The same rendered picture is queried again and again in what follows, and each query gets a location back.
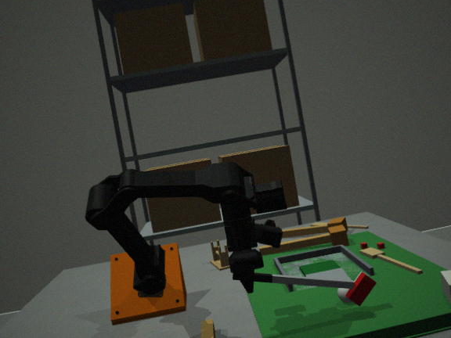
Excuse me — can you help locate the wooden mallet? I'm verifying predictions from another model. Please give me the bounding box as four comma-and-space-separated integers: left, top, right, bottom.
259, 225, 349, 255
201, 319, 215, 338
282, 217, 348, 239

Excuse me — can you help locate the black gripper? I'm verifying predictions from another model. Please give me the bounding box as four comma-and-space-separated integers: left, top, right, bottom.
223, 216, 264, 293

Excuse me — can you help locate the grey ball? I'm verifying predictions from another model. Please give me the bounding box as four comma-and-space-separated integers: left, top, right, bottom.
337, 288, 352, 303

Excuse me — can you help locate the red putter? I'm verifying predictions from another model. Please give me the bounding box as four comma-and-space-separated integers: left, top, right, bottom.
254, 271, 377, 306

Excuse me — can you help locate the green putting mat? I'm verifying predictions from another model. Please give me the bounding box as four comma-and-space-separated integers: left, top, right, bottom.
247, 231, 451, 338

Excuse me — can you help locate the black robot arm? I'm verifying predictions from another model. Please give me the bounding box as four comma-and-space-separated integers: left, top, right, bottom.
85, 162, 287, 297

